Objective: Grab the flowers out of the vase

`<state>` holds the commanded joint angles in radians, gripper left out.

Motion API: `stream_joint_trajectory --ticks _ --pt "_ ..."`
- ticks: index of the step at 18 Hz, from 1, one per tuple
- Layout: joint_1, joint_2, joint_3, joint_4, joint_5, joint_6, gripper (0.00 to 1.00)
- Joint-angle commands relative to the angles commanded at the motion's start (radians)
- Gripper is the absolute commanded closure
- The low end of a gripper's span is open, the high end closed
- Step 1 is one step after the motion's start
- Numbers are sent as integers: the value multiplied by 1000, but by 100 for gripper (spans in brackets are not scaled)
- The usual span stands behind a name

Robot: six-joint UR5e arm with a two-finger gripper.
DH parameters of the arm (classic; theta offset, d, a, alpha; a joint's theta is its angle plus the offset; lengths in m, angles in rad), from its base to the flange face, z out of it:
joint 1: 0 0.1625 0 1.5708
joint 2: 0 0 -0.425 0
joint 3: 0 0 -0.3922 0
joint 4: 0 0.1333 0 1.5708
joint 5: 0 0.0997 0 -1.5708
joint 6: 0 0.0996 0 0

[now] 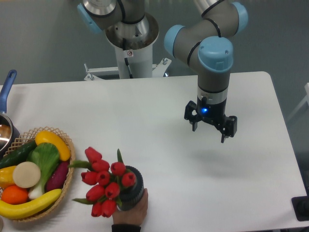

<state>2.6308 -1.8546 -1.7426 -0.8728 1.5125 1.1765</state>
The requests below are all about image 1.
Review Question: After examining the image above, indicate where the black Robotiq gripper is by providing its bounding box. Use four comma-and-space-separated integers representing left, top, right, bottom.
184, 99, 237, 143

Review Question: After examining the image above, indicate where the dark grey ribbed vase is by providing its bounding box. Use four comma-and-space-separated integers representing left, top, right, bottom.
117, 165, 144, 211

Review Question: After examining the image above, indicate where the red tulip bouquet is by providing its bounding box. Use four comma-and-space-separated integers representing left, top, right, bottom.
69, 147, 138, 218

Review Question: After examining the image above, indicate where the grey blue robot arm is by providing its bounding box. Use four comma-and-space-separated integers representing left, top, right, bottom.
77, 0, 248, 139

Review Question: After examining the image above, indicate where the dark sleeve forearm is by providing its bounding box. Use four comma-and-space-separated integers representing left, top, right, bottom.
112, 224, 141, 232

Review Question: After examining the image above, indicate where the person's hand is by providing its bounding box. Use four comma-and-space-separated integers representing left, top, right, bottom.
112, 188, 148, 226

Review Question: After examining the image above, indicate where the black device at table edge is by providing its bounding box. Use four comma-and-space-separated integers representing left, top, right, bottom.
291, 196, 309, 221

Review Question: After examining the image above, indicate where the purple sweet potato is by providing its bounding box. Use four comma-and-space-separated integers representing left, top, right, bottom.
45, 161, 69, 192

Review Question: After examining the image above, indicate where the green bok choy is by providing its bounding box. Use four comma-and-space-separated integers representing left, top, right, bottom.
27, 143, 59, 200

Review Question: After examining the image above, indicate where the woven wicker basket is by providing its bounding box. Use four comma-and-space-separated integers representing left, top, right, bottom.
5, 127, 76, 222

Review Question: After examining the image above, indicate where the beige round disc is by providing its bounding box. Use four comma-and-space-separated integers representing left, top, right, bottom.
13, 161, 41, 189

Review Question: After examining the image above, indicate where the green cucumber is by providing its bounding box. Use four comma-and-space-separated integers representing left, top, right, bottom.
0, 141, 37, 169

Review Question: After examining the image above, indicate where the orange fruit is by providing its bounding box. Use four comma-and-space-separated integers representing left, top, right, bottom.
1, 185, 28, 205

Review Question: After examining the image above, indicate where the yellow bell pepper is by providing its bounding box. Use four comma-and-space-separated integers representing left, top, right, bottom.
0, 166, 16, 189

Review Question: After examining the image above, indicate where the yellow banana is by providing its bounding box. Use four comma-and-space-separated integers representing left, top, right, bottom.
0, 189, 62, 219

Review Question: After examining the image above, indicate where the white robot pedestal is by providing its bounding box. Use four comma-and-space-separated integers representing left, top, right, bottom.
84, 13, 171, 81

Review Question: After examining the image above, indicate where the white frame at right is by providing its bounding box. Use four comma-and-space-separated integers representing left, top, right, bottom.
287, 83, 309, 123

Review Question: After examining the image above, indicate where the black pedestal cable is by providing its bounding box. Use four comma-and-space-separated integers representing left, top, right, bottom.
122, 38, 134, 79

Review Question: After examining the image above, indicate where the blue handled saucepan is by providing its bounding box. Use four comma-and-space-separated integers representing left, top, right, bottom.
0, 70, 20, 159

